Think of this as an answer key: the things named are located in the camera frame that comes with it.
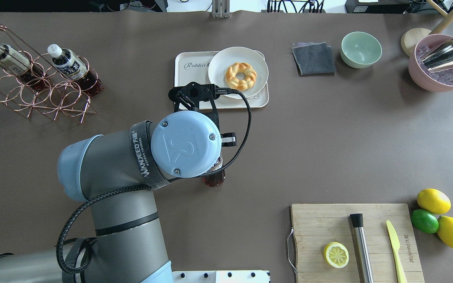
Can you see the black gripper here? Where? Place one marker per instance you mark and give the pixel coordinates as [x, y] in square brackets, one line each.
[229, 139]

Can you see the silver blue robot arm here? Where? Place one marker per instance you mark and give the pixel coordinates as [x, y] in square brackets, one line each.
[115, 236]

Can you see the cream serving tray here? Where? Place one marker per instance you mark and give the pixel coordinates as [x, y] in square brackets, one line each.
[193, 67]

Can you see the white plate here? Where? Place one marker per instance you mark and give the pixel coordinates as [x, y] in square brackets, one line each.
[240, 68]

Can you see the dark grey folded cloth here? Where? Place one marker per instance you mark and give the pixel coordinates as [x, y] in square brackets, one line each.
[313, 58]

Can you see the wooden cutting board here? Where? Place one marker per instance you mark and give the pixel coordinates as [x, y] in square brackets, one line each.
[315, 225]

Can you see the steel muddler black tip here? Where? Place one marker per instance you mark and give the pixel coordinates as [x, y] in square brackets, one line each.
[361, 244]

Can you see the half lemon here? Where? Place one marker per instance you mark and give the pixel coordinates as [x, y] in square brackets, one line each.
[336, 254]

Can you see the mint green bowl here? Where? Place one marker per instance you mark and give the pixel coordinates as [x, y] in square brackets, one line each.
[360, 49]

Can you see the yellow plastic knife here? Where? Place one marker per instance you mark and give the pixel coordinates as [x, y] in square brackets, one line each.
[395, 244]

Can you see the wooden cup tree stand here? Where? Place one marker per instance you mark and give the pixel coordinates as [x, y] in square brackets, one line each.
[411, 37]

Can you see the green lime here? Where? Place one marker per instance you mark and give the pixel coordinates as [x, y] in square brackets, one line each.
[424, 221]

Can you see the whole yellow lemon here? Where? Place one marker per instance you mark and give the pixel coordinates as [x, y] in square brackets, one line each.
[434, 201]

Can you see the pink bowl with ice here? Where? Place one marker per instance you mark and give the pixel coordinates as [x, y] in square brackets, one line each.
[431, 81]

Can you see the metal ice scoop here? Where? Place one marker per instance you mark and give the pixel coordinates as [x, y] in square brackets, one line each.
[440, 59]

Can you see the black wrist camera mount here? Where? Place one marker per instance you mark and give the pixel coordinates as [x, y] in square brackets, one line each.
[192, 94]

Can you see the aluminium frame post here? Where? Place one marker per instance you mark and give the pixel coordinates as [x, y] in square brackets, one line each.
[221, 9]

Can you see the copper wire bottle rack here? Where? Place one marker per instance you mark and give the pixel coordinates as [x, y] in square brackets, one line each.
[52, 83]

